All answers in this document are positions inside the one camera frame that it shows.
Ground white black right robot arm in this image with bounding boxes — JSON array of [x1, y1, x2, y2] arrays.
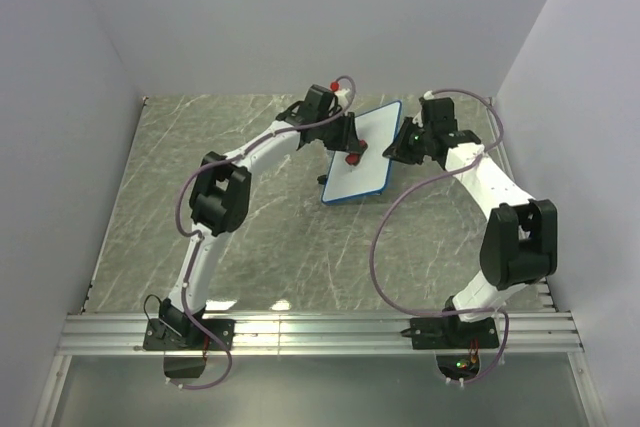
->
[[383, 90, 558, 347]]

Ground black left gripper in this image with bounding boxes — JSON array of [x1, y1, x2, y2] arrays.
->
[[316, 112, 361, 155]]

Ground blue framed small whiteboard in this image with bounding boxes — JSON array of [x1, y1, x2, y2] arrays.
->
[[321, 100, 402, 205]]

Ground aluminium mounting rail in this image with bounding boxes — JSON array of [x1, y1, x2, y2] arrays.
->
[[56, 311, 583, 357]]

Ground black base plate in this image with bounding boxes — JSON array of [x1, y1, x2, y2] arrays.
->
[[142, 318, 236, 352], [400, 316, 500, 350]]

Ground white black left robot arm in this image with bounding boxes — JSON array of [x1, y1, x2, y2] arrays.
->
[[159, 75, 366, 349]]

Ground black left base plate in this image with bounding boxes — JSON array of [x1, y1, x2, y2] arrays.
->
[[142, 318, 236, 352]]

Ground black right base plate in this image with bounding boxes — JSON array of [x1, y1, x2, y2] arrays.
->
[[400, 316, 500, 350]]

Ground red whiteboard eraser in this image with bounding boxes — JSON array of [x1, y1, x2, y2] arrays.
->
[[345, 153, 361, 166]]

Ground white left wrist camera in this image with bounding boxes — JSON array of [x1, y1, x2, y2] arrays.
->
[[329, 81, 351, 107]]

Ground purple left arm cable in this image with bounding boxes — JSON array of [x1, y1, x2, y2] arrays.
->
[[172, 75, 357, 390]]

